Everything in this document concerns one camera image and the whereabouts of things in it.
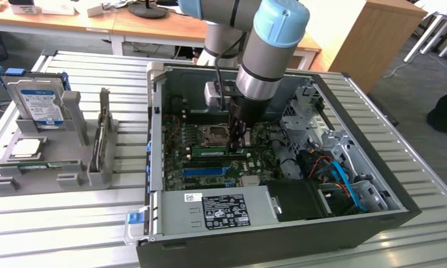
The grey parts rack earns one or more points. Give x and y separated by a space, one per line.
59 156

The CPU socket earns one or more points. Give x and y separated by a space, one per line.
215 135

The blue disk carrier frame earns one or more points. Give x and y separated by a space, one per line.
15 72

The green motherboard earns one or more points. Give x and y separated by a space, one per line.
205 167

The graphics card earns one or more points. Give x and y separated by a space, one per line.
100 134

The silver chipset heat sink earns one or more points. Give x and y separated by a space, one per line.
251 181

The black power supply label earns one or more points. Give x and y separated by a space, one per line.
227 211

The hard disk blue label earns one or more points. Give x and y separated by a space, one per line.
38 103

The wooden desk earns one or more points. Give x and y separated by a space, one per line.
96 22

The green RAM stick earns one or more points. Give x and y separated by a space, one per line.
34 165
210 152

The blue case latch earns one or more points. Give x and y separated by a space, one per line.
135 218

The blue expansion slot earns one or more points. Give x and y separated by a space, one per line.
203 171

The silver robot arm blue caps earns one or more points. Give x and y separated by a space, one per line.
269 50

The black open PC case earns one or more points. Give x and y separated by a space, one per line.
269 245

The metal disk bay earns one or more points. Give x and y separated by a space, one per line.
332 139

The grey power supply unit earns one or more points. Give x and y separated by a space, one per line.
182 212

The white cardboard box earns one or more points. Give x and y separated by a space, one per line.
24 6

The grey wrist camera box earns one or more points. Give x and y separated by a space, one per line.
213 93

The white table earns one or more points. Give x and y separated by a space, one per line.
433 30

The silver CPU chip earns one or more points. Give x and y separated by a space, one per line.
27 148

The wooden cabinet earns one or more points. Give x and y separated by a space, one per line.
373 42

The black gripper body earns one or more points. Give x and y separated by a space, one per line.
250 110

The black lamp base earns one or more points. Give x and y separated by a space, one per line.
149 11

